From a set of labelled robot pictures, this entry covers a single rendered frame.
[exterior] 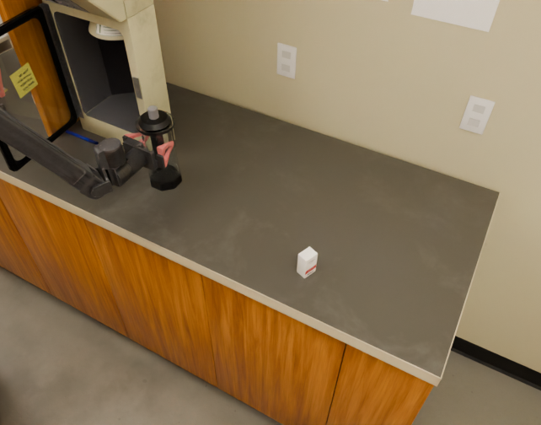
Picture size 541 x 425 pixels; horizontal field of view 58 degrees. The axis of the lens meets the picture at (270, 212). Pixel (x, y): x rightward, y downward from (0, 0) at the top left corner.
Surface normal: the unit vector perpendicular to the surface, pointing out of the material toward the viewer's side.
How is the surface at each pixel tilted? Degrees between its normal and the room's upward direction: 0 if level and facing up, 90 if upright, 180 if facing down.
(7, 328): 0
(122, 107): 0
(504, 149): 90
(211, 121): 0
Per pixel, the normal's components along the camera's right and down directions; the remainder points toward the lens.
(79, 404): 0.01, -0.70
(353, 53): -0.48, 0.62
